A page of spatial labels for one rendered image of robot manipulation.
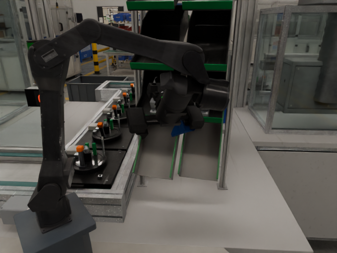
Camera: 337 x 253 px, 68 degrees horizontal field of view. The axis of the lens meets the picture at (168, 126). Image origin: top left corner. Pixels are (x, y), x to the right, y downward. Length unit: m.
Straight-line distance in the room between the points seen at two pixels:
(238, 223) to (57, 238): 0.57
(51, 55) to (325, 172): 1.57
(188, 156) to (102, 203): 0.33
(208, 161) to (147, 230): 0.30
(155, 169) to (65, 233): 0.38
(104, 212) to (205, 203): 0.36
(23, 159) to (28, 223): 0.61
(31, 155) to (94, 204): 0.45
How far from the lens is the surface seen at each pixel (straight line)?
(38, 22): 1.10
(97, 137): 1.20
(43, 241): 0.63
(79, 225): 0.64
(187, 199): 0.99
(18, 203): 0.94
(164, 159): 0.88
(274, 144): 1.53
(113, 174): 0.94
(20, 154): 1.27
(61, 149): 0.55
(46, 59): 0.47
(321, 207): 1.89
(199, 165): 0.88
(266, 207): 1.02
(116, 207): 0.87
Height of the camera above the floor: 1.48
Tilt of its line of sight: 23 degrees down
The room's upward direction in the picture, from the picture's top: straight up
